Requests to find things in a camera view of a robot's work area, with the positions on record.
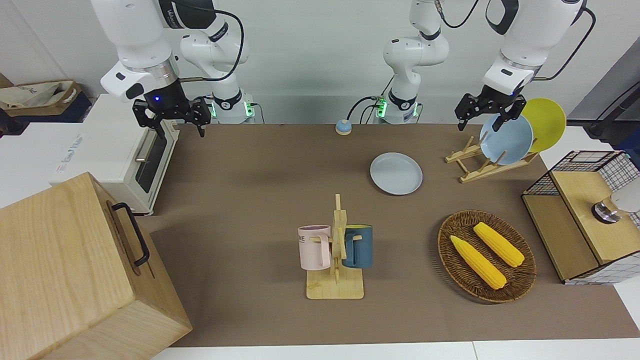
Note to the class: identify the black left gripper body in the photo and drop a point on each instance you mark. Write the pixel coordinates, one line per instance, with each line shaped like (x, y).
(492, 102)

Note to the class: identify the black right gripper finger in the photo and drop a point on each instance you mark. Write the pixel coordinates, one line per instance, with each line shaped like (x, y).
(159, 130)
(202, 129)

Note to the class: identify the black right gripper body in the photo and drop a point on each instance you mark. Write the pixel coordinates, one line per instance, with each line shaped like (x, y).
(167, 97)

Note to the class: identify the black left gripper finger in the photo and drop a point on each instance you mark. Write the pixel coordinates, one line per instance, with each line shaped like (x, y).
(501, 122)
(460, 123)

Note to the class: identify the gray plate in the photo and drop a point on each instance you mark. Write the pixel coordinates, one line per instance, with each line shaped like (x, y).
(396, 174)

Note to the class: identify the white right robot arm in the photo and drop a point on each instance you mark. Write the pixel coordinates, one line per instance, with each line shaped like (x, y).
(135, 30)

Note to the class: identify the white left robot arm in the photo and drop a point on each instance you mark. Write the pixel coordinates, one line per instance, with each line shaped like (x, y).
(415, 50)

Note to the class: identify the light blue plate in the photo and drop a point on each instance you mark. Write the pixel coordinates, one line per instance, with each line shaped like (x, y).
(512, 142)

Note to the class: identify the yellow plate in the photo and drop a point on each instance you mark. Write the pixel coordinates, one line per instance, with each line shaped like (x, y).
(547, 120)

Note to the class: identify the wooden plate rack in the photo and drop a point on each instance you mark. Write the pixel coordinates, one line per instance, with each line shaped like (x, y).
(482, 172)

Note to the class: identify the white toaster oven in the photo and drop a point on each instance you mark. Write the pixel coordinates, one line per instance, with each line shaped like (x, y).
(110, 150)

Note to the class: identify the dark blue bin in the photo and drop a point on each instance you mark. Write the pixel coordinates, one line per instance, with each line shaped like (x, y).
(75, 112)

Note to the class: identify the brown table mat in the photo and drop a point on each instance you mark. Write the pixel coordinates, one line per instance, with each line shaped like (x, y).
(250, 225)

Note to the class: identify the black floor stand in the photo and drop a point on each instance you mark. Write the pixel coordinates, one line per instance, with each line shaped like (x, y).
(612, 115)

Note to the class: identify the blue round bell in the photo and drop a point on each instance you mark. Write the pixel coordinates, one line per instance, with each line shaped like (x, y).
(343, 128)

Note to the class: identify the short yellow corn cob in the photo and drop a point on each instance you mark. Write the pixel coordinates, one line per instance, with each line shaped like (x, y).
(500, 245)

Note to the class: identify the cardboard box with cloth bag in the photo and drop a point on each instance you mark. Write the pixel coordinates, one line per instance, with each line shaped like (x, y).
(35, 97)

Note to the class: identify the long yellow corn cob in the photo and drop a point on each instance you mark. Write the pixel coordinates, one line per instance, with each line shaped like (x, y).
(477, 262)

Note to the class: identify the brown wicker basket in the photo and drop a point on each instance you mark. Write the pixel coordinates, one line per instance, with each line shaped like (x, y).
(457, 270)

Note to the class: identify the dark blue mug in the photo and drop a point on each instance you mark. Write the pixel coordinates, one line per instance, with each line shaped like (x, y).
(362, 247)

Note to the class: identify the pink mug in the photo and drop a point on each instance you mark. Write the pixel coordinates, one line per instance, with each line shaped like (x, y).
(312, 247)

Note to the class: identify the wooden mug stand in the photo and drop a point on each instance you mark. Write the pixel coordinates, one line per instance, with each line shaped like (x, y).
(336, 287)

